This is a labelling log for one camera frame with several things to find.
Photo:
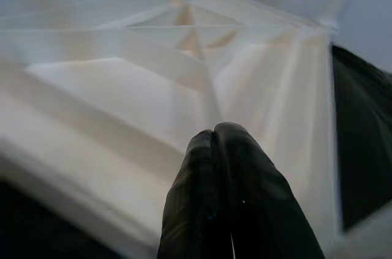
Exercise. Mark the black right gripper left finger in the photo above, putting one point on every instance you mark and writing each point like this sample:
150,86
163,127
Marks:
193,204

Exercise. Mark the white plastic table top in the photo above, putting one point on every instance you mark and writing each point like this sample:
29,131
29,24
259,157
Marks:
92,103

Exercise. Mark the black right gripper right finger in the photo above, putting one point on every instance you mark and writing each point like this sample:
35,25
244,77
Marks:
263,210

